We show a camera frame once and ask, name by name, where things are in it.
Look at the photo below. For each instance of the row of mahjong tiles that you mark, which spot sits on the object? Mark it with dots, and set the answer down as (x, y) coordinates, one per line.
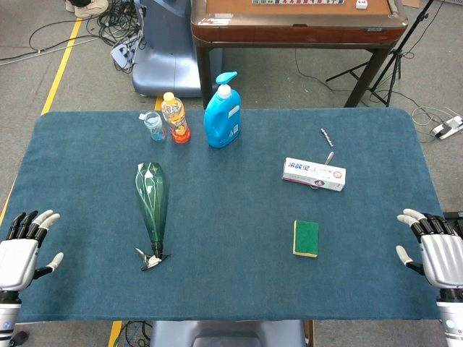
(296, 1)

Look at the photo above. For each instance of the black box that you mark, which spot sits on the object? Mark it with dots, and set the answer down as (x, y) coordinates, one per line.
(454, 215)

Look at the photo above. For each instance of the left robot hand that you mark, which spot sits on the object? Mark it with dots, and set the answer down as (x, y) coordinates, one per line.
(18, 264)

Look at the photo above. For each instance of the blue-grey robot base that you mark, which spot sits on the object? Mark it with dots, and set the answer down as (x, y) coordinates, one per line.
(166, 54)

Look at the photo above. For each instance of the green yellow sponge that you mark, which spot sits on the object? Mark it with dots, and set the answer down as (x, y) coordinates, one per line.
(306, 238)

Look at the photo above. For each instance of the brown mahjong table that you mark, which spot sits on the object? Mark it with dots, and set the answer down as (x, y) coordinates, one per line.
(289, 34)

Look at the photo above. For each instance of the grey-blue robot torso base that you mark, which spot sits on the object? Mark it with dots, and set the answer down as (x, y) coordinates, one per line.
(224, 332)

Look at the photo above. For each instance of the white power strip with plugs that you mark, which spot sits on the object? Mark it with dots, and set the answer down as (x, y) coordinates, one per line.
(121, 54)

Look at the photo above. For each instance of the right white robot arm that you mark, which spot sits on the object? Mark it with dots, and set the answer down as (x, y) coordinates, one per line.
(452, 318)

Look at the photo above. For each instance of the green transparent spray bottle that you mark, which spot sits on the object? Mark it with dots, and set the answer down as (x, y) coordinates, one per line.
(152, 195)

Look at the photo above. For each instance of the small clear cup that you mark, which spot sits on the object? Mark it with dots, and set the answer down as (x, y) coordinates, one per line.
(155, 126)

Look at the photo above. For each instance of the beige shoes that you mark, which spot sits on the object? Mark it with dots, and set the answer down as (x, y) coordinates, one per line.
(90, 9)

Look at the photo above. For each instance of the blue table cloth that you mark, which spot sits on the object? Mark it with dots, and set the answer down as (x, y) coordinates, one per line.
(231, 217)

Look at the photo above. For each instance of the white red mahjong tile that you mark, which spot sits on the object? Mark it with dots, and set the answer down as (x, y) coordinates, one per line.
(361, 4)

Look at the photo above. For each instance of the thin patterned pen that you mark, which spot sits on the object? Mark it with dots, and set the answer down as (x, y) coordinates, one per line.
(327, 137)

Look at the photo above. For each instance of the blue detergent pump bottle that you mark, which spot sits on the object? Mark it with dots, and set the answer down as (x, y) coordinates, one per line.
(220, 123)

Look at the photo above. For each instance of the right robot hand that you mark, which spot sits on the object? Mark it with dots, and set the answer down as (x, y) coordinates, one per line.
(443, 260)

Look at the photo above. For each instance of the orange juice bottle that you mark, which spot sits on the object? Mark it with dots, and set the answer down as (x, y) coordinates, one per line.
(175, 119)

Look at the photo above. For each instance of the white toothpaste box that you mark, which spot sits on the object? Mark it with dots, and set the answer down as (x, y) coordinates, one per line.
(313, 175)

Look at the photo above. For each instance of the black tripod stand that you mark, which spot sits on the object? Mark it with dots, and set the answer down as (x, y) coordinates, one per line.
(396, 54)

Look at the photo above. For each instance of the metal spoon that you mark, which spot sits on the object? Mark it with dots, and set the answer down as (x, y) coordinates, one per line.
(330, 157)

